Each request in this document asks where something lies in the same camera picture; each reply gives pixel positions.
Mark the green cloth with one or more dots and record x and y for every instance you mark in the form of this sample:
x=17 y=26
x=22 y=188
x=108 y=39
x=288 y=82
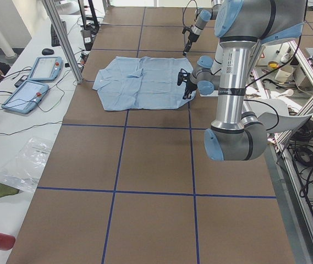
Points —
x=6 y=190

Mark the aluminium frame post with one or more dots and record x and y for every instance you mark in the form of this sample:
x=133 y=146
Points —
x=63 y=38

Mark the lower blue teach pendant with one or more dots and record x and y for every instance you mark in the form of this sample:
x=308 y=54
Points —
x=26 y=97

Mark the white plastic chair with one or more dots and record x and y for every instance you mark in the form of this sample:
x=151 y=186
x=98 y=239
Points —
x=274 y=115

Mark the upper blue teach pendant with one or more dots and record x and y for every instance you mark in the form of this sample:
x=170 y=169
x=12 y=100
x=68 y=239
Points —
x=46 y=69

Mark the blue teach pendant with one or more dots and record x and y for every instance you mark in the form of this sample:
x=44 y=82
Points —
x=46 y=69
x=26 y=97

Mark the black computer mouse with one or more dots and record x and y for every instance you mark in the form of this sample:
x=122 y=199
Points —
x=47 y=51

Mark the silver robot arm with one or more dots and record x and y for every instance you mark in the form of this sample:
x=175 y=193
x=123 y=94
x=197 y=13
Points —
x=202 y=17
x=242 y=28

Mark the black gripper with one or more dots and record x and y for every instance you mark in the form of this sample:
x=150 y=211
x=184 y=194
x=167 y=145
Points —
x=191 y=37
x=190 y=86

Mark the brown paper table cover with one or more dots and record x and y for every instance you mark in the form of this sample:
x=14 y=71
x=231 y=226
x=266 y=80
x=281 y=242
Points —
x=137 y=186

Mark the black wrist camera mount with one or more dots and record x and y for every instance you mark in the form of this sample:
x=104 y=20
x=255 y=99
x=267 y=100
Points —
x=183 y=77

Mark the clear plastic bag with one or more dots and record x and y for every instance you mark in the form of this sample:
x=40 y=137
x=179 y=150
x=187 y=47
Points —
x=24 y=171

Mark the black keyboard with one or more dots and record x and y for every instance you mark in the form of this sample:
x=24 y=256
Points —
x=54 y=37

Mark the light blue button shirt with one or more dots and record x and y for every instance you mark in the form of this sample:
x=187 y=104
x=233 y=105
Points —
x=141 y=83

